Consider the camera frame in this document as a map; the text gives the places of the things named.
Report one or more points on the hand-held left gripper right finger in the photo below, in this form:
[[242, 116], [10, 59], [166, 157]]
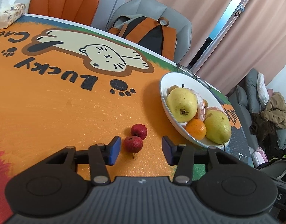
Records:
[[167, 152]]

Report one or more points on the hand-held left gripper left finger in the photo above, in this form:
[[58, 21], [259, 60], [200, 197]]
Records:
[[114, 151]]

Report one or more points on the small red fruit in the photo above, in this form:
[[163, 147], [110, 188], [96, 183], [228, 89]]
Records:
[[139, 131], [133, 144]]

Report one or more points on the orange mandarin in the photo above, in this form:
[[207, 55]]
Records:
[[195, 128]]

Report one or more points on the yellow apple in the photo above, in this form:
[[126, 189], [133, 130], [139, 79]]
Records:
[[180, 102]]

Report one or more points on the yellow pear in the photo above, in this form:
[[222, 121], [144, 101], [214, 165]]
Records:
[[217, 127]]

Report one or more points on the white bowl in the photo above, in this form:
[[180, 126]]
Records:
[[194, 84]]

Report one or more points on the grey stool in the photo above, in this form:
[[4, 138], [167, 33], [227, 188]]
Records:
[[280, 170]]

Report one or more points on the pink cloth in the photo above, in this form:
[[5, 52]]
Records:
[[257, 156]]

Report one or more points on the printed cartoon table mat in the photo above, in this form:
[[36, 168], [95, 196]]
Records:
[[63, 102]]

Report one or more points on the brown jacket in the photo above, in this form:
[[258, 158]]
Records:
[[275, 112]]

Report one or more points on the grey sofa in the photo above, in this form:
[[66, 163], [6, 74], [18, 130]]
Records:
[[251, 84]]

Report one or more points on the white bag on sofa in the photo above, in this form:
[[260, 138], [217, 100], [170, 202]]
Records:
[[262, 88]]

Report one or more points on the orange and black backpack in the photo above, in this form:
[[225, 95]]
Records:
[[157, 37]]

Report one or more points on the grey chair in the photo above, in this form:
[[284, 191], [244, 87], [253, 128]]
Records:
[[145, 7]]

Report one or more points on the glass sliding door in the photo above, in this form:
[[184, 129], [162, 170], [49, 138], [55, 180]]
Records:
[[229, 9]]

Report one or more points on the curtain tieback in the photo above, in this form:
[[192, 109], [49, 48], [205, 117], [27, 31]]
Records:
[[240, 10]]

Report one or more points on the orange chair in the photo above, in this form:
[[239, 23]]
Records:
[[63, 0]]

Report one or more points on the printed tissue box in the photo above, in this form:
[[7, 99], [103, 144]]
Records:
[[9, 14]]

